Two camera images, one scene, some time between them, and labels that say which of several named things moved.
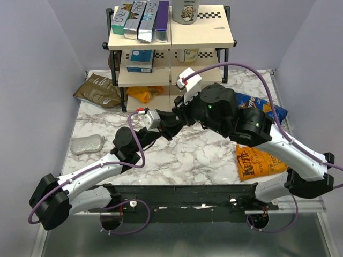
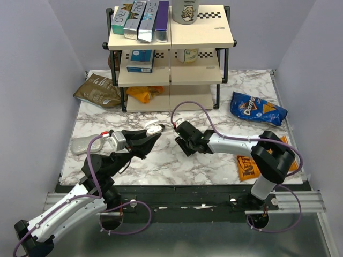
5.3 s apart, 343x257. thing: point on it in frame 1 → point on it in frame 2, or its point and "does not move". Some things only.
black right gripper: [182, 109] → [180, 142]
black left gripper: [170, 126] → [140, 144]
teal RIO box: [119, 20] does not move
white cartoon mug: [185, 12] does not move
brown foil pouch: [99, 91] does not move
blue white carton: [141, 61] does not move
